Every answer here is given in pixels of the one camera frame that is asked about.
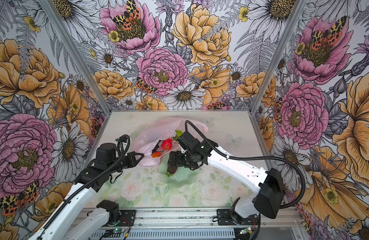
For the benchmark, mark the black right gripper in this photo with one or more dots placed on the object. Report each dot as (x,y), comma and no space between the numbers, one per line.
(179,161)

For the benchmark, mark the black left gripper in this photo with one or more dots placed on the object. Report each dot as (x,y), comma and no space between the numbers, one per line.
(133,162)

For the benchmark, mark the dark brown mangosteen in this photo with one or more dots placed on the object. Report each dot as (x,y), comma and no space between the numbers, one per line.
(171,171)

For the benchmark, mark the small red tomato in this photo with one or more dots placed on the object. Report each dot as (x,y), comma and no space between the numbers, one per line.
(167,144)

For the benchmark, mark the red orange mango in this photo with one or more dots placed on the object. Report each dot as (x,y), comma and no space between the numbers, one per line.
(156,154)

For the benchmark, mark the pink plastic bag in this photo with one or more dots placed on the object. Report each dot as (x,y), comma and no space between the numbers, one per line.
(150,140)

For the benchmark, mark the green bumpy custard apple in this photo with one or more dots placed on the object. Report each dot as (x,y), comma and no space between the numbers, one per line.
(178,134)

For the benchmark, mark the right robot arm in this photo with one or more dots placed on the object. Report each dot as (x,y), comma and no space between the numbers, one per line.
(267,185)

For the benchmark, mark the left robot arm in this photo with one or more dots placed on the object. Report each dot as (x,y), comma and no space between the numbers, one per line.
(110,158)

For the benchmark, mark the green wavy fruit plate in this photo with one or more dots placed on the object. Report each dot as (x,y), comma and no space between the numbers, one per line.
(182,176)

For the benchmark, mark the green circuit board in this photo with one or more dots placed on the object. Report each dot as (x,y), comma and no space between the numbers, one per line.
(245,231)

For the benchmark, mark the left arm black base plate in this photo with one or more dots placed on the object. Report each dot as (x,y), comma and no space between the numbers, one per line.
(126,218)

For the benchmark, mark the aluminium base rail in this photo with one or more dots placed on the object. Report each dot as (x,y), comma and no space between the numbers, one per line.
(180,218)

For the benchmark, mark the white vented cable duct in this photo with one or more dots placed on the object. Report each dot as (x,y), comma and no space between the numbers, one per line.
(166,234)

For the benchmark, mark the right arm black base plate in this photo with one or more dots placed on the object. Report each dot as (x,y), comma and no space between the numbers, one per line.
(226,217)

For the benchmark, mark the aluminium corner post left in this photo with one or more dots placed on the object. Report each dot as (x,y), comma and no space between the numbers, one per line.
(68,41)

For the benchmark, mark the aluminium corner post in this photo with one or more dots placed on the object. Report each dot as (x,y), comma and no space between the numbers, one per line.
(283,41)
(68,41)

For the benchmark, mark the aluminium corner post right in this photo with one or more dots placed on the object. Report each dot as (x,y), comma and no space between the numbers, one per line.
(283,41)

